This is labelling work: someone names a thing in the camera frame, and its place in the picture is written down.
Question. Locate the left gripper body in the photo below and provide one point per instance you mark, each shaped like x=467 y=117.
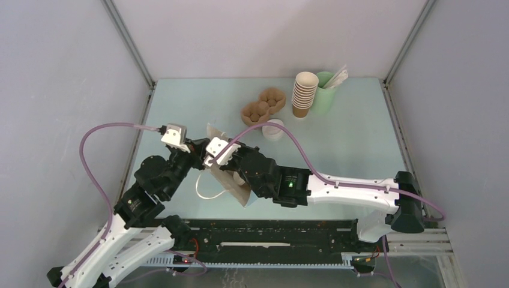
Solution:
x=194 y=158

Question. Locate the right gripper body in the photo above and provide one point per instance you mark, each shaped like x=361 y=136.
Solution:
x=234 y=164

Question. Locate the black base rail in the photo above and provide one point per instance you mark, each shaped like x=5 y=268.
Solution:
x=312 y=244

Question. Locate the white paper bag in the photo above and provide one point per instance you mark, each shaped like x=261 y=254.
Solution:
x=242 y=194

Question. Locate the stack of paper cups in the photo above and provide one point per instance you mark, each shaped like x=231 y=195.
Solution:
x=303 y=95

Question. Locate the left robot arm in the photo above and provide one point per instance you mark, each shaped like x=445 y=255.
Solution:
x=157 y=180

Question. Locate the green holder cup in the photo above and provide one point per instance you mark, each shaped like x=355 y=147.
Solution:
x=323 y=97

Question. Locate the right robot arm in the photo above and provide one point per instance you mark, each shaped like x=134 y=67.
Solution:
x=393 y=201

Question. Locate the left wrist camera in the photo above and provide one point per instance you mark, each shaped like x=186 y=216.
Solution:
x=174 y=136

